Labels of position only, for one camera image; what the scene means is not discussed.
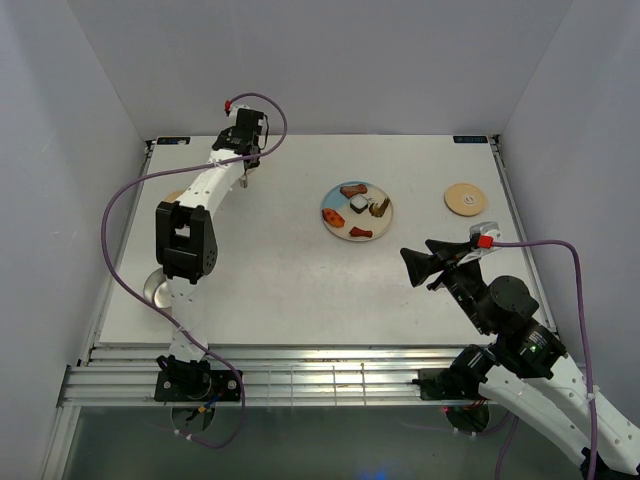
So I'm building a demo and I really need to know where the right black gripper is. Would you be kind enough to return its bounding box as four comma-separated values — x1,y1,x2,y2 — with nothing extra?
398,238,492,334

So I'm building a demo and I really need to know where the brown fried shrimp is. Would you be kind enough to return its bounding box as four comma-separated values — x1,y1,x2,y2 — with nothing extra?
368,197,391,218

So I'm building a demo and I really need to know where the red sausage piece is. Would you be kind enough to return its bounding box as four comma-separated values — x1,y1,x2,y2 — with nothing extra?
349,226,374,239

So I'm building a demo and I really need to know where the ceramic food plate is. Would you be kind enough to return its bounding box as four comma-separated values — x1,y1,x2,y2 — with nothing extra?
320,181,394,242

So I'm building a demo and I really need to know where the seaweed rice block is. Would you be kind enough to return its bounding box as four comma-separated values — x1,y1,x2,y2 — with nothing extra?
350,195,369,213

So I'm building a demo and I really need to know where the orange carrot slice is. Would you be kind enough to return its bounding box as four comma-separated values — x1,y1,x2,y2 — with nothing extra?
322,208,345,228

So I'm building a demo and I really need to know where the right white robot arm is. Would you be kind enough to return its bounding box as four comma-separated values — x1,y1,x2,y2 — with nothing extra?
400,233,639,479

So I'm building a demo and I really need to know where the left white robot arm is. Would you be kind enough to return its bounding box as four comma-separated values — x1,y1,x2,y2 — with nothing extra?
155,105,268,400

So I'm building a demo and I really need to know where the near steel lunch bowl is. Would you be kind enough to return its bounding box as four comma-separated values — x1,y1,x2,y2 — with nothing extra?
143,268,172,311

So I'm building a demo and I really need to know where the right wooden lid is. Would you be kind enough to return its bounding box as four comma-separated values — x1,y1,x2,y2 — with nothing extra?
444,183,488,217

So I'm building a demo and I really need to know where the wooden lid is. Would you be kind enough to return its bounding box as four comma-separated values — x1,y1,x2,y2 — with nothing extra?
164,190,184,203
444,183,488,217

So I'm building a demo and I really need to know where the left blue label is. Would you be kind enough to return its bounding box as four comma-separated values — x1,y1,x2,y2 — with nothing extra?
156,136,191,146

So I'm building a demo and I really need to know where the blue label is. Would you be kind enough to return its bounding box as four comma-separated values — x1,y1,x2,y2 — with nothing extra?
156,136,191,146
453,135,489,144

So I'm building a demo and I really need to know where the left wooden lid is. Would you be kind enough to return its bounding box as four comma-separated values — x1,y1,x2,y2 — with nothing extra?
164,190,184,203

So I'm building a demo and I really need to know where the meat piece on bone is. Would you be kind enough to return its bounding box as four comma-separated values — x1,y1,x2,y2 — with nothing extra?
339,183,368,199

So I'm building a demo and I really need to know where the right blue label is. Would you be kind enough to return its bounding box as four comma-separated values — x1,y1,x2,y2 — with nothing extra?
453,135,489,144

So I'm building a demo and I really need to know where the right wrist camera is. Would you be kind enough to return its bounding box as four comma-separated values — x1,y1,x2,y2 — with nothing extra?
467,221,502,261

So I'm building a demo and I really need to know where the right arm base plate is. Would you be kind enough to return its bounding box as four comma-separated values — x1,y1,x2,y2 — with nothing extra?
411,367,489,400

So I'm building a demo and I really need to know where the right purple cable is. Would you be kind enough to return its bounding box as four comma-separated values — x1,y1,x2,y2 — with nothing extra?
492,239,599,480

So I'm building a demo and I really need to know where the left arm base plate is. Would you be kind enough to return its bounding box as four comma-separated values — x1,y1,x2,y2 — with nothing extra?
153,370,241,403

